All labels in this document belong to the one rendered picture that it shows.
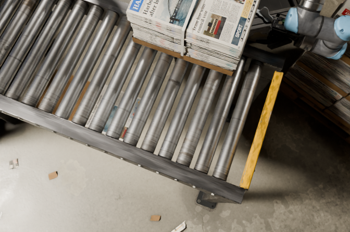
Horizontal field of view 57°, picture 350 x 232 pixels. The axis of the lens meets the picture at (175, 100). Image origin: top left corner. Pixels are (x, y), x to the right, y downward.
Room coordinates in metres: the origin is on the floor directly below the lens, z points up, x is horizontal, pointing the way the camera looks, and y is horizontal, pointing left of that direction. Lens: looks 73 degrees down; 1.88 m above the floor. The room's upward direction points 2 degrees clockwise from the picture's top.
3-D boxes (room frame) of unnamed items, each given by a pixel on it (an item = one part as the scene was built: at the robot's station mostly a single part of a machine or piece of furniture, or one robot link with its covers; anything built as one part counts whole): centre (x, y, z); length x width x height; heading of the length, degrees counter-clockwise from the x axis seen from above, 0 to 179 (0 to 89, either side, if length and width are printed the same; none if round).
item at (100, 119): (0.43, 0.20, 0.77); 0.47 x 0.05 x 0.05; 161
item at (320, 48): (0.56, -0.55, 0.83); 0.11 x 0.08 x 0.09; 71
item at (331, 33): (0.56, -0.53, 0.92); 0.11 x 0.08 x 0.11; 75
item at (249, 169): (0.25, -0.30, 0.81); 0.43 x 0.03 x 0.02; 161
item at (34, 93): (0.52, 0.45, 0.77); 0.47 x 0.05 x 0.05; 161
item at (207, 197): (0.03, -0.20, 0.34); 0.06 x 0.06 x 0.68; 71
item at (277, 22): (0.61, -0.40, 0.83); 0.12 x 0.08 x 0.09; 71
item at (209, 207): (0.03, -0.20, 0.01); 0.14 x 0.13 x 0.01; 161
